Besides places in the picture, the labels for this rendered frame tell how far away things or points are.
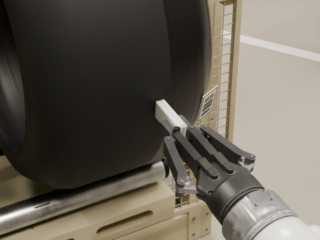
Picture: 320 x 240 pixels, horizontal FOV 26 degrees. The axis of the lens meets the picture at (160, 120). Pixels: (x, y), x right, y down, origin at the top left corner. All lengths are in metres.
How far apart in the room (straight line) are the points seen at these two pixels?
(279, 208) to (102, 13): 0.36
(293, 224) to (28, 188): 0.74
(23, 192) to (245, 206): 0.68
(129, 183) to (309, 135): 1.90
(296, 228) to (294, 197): 1.90
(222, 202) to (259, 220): 0.07
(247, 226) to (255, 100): 2.47
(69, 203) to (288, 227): 0.52
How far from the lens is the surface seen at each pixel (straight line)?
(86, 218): 1.28
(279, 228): 0.85
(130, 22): 0.99
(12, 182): 1.49
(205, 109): 1.15
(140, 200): 1.32
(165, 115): 1.03
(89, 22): 0.97
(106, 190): 1.27
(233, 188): 0.90
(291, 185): 2.80
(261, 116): 3.21
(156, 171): 1.31
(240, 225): 0.87
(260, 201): 0.88
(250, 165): 0.98
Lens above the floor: 1.70
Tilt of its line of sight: 33 degrees down
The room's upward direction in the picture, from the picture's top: straight up
